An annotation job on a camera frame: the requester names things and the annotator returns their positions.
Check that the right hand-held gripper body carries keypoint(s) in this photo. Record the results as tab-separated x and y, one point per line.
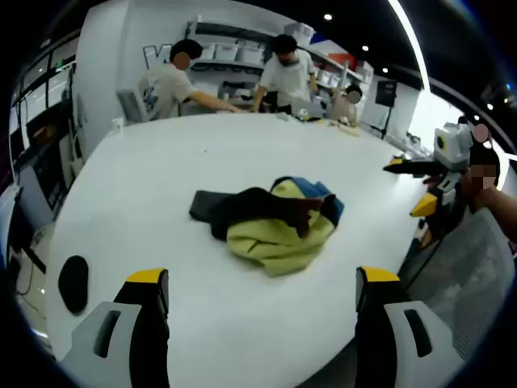
454	147

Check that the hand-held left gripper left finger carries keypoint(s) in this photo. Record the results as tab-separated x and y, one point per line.
121	343

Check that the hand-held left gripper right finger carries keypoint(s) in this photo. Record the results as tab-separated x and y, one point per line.
387	343

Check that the yellow blue grey garment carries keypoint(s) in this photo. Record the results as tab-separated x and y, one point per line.
274	246

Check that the black oval pad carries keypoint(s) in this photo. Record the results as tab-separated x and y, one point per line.
73	283

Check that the black screen on stand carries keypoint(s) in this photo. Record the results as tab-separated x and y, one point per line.
386	92

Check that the beige cloth pile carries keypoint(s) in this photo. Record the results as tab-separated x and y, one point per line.
343	128

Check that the grey mesh chair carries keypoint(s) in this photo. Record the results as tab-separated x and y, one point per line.
472	275

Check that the long ceiling light strip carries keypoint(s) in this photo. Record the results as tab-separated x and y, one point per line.
414	44

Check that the grey device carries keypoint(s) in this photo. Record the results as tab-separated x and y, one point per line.
309	110

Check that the crumpled white paper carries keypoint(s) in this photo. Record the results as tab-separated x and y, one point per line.
282	117

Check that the grey storage shelf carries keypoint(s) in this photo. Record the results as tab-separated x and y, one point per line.
232	64

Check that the white metal stand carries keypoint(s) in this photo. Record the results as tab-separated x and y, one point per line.
74	133

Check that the white paper cup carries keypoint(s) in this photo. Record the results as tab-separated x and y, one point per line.
117	124

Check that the row of white storage bins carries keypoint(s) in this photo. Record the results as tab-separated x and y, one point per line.
226	50

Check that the cardboard box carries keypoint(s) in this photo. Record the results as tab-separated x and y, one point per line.
42	134

